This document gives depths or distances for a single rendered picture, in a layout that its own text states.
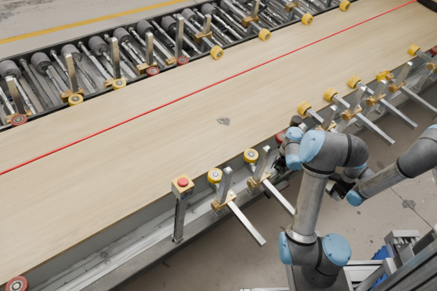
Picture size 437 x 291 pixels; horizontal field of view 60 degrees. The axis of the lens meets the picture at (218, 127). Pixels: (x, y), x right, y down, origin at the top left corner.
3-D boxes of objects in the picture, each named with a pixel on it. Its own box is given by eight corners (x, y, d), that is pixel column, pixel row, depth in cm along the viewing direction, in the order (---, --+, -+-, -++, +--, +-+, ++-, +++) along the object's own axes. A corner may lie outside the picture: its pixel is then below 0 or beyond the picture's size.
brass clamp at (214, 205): (235, 201, 203) (237, 197, 199) (216, 214, 197) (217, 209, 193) (229, 193, 206) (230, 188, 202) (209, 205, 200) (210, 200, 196)
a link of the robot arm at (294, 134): (287, 138, 168) (287, 123, 174) (281, 152, 176) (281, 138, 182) (305, 139, 168) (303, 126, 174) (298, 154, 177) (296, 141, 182)
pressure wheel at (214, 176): (220, 180, 209) (224, 168, 201) (220, 192, 204) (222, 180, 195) (206, 178, 209) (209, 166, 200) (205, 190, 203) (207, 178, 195)
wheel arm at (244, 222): (264, 245, 189) (266, 241, 185) (259, 249, 187) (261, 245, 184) (212, 182, 209) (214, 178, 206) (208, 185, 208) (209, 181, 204)
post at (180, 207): (183, 239, 194) (189, 193, 160) (175, 244, 192) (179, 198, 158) (178, 232, 196) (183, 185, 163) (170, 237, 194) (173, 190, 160)
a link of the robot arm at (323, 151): (317, 275, 141) (355, 141, 123) (278, 271, 140) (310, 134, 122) (309, 254, 152) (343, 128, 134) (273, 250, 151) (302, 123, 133)
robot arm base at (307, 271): (341, 288, 153) (350, 278, 146) (305, 289, 151) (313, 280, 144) (331, 251, 163) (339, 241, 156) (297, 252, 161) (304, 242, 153)
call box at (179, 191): (193, 194, 161) (194, 184, 155) (179, 202, 158) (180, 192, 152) (184, 182, 164) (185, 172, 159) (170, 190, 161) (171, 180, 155)
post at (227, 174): (220, 219, 211) (233, 170, 175) (215, 222, 209) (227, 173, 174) (216, 214, 213) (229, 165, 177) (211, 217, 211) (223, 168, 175)
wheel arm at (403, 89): (436, 113, 249) (438, 110, 247) (434, 115, 247) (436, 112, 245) (391, 81, 266) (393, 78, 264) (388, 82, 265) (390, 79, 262)
